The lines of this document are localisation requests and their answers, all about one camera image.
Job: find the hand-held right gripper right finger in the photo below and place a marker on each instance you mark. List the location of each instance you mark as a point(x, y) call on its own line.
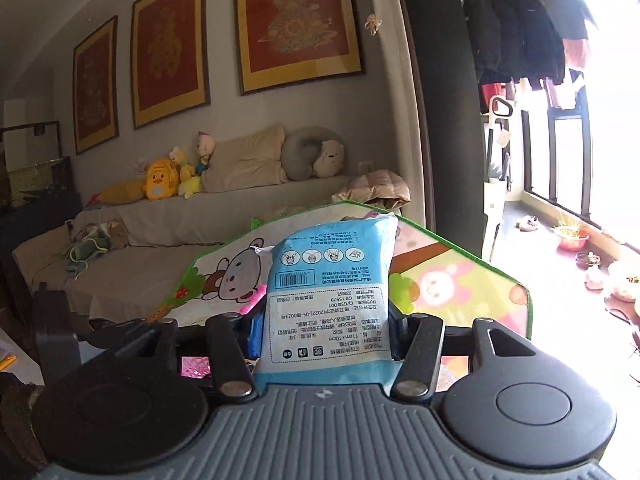
point(417, 345)

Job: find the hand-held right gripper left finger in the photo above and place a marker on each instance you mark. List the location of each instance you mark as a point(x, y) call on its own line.
point(256, 332)

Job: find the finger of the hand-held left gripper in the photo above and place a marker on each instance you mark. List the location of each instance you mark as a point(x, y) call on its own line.
point(55, 330)

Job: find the blue white plastic packet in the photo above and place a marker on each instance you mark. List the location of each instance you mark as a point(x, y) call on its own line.
point(330, 305)

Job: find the pink plastic stick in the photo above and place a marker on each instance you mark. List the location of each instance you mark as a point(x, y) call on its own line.
point(255, 300)

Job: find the cartoon printed play mat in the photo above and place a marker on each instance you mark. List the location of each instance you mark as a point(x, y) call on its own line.
point(450, 285)

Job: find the green knitted yarn bundle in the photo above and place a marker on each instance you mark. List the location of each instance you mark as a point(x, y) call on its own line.
point(90, 247)

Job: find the beige sofa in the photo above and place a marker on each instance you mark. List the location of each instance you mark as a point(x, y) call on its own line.
point(150, 240)

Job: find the dark wooden cabinet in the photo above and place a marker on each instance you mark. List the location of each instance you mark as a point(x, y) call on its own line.
point(35, 185)

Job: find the long yellow plush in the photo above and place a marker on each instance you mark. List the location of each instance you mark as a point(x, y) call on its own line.
point(120, 192)

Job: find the brown folded blanket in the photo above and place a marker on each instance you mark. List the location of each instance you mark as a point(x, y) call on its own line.
point(372, 187)

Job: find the pair of slippers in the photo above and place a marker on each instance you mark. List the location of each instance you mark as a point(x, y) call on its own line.
point(527, 223)

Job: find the yellow plush toy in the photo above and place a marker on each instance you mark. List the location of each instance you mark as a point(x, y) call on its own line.
point(189, 182)

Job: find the white upright vacuum cleaner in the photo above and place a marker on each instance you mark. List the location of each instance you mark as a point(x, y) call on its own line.
point(496, 195)

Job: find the beige pillow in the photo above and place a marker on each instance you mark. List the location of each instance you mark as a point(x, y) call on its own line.
point(245, 162)

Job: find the yellow duck plush backpack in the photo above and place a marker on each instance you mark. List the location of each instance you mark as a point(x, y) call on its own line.
point(160, 182)

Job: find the grey neck pillow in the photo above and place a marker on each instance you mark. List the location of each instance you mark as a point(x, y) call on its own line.
point(295, 155)

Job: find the red plant bowl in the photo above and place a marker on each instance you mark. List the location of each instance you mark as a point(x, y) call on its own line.
point(571, 239)

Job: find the white bear plush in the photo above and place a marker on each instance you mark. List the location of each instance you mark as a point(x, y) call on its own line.
point(329, 157)

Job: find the doll with orange hat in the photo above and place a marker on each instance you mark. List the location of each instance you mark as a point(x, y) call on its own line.
point(204, 150)

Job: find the small pink pot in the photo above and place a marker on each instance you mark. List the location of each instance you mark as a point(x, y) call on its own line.
point(595, 277)

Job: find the small dark bowl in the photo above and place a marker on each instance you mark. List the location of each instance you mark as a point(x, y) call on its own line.
point(587, 260)

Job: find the white flower pot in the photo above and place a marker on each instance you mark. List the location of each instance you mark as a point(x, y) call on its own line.
point(624, 280)

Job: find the small framed red picture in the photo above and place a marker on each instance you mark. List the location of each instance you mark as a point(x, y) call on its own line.
point(96, 85)

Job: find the red hanging garment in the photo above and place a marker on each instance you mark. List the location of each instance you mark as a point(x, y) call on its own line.
point(490, 96)

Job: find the medium framed red picture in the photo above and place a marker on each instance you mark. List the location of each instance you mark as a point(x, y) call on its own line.
point(170, 47)

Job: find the large framed red picture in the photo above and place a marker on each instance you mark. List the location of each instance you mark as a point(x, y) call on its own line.
point(297, 20)

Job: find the black hanging jacket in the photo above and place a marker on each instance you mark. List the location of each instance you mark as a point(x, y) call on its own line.
point(510, 30)

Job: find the pink hanging garment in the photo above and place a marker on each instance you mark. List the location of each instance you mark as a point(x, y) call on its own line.
point(576, 54)

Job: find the dark grey hanging jacket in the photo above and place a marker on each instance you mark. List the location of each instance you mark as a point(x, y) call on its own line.
point(565, 10)

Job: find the white wall socket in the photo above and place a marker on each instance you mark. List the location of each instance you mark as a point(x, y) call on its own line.
point(366, 166)
point(141, 164)

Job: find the black window frame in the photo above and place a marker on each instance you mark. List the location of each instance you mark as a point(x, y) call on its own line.
point(552, 160)

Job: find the hanging wall ornament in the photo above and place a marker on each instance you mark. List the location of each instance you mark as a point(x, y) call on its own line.
point(373, 24)

